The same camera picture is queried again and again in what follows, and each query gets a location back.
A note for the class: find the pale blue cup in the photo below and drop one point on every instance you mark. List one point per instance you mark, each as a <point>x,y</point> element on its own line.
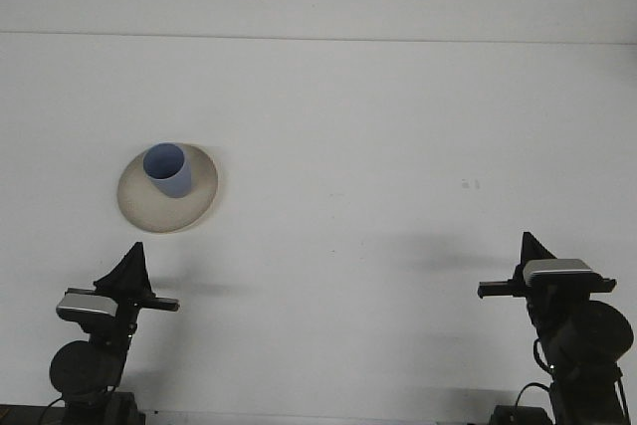
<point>171,181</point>

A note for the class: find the pale round plate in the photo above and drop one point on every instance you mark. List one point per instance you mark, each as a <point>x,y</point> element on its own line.
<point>164,216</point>

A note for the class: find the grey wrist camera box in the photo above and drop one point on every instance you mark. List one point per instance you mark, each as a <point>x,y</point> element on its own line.
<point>557,273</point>
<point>84,305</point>

